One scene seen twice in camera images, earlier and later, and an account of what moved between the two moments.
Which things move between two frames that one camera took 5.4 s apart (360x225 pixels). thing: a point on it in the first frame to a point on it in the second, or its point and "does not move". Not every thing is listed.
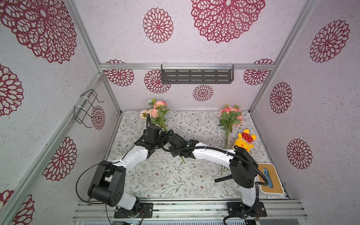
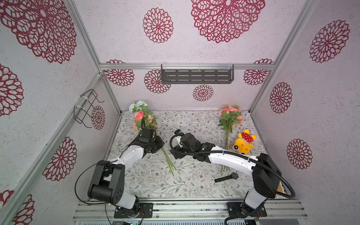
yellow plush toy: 244,140 does not move
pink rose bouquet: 156,110 to 142,112
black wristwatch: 222,178 does not move
